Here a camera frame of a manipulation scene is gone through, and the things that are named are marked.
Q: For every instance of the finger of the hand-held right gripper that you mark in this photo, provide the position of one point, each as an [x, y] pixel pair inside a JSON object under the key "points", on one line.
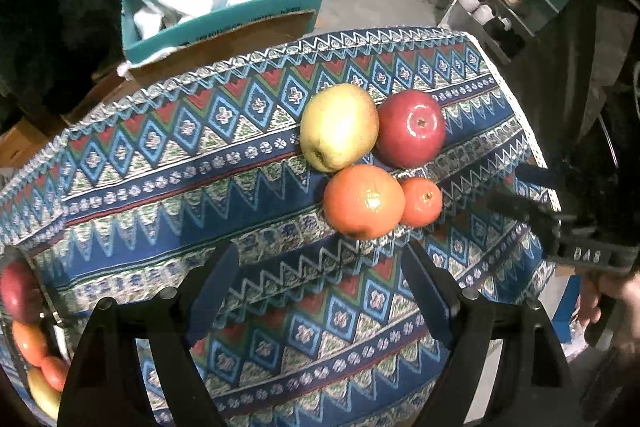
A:
{"points": [[525, 209], [537, 174]]}

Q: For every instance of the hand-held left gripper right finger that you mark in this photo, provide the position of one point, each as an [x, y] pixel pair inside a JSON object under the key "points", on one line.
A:
{"points": [[427, 292]]}

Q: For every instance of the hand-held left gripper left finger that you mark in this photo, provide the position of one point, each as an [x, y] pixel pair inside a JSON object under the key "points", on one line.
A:
{"points": [[210, 292]]}

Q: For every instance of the large orange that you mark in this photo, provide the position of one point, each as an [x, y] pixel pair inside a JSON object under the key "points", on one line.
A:
{"points": [[362, 202]]}

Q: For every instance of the large red apple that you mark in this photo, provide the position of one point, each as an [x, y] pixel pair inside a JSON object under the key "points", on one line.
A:
{"points": [[412, 127]]}

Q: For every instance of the green glass bowl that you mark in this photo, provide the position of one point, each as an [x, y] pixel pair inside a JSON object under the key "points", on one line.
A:
{"points": [[50, 319]]}

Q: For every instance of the large yellow apple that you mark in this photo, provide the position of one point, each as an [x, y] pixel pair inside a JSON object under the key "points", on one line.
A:
{"points": [[340, 127]]}

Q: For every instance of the small red apple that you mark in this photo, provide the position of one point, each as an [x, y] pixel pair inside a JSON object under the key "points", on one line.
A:
{"points": [[17, 292]]}

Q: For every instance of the small yellow apple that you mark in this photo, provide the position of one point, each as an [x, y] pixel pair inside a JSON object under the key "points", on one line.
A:
{"points": [[42, 394]]}

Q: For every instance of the person's right hand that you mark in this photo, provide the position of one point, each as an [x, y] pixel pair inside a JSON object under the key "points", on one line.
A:
{"points": [[589, 304]]}

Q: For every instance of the blue patterned tablecloth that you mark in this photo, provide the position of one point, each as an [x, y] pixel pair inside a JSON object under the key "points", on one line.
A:
{"points": [[200, 187]]}

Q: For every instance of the large cardboard box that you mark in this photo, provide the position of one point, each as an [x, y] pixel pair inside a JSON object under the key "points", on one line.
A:
{"points": [[210, 47]]}

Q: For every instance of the teal box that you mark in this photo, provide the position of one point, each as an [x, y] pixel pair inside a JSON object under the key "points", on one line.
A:
{"points": [[225, 22]]}

